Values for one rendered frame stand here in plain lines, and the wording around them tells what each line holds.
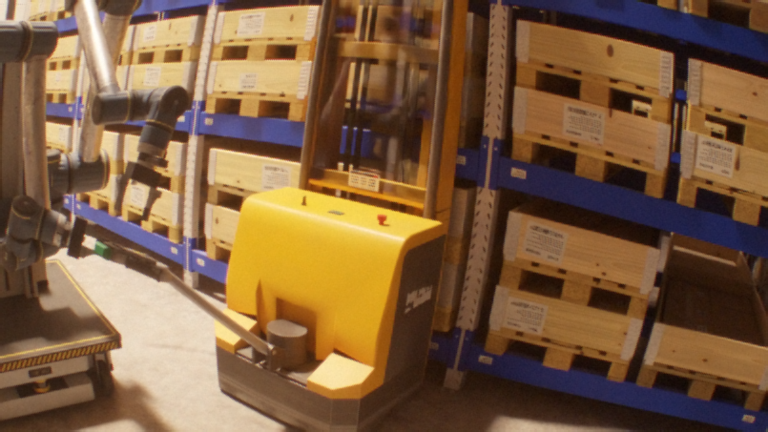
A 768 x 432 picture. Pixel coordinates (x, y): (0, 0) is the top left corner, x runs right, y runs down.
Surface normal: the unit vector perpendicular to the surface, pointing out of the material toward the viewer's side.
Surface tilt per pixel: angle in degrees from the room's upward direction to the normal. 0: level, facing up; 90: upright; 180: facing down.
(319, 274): 74
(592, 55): 90
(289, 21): 90
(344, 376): 22
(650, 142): 90
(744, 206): 90
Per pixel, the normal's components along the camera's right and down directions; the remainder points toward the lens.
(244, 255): -0.46, -0.11
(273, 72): -0.49, 0.17
